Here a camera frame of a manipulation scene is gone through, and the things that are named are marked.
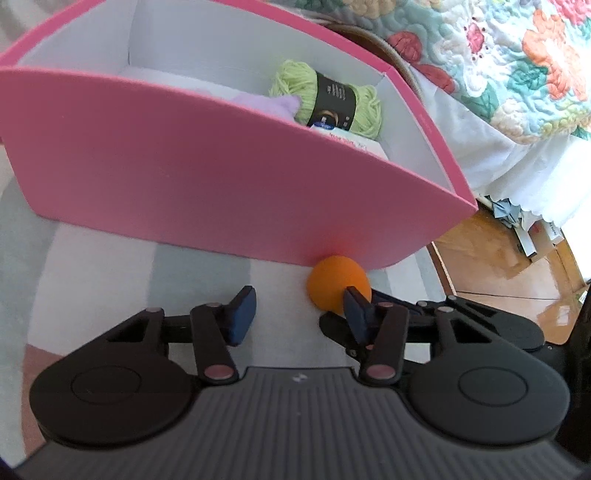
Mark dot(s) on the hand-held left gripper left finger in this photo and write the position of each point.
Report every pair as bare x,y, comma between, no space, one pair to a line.
240,314

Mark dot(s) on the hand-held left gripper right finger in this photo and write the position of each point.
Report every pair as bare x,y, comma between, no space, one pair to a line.
358,318

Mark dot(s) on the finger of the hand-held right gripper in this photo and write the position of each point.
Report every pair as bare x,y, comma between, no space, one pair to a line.
334,330
422,318

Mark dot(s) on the orange makeup sponge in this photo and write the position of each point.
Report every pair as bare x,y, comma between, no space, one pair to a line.
332,281

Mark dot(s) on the pink cardboard box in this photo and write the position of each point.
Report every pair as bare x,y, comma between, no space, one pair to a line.
184,184

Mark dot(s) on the white tissue packet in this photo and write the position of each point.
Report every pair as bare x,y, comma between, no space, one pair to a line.
355,141

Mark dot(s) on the purple plush toy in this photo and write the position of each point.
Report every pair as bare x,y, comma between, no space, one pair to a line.
268,104

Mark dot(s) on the blue grey crumpled paper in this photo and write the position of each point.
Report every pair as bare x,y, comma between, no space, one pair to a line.
505,212

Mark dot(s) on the round patterned rug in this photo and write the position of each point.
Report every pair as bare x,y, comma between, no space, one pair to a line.
92,277

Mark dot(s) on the white bed skirt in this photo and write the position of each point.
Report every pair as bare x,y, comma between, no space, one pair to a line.
485,152

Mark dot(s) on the green yarn ball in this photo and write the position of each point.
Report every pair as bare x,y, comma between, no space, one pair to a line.
295,83

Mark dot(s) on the floral quilted bedspread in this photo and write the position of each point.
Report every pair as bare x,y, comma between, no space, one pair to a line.
531,69

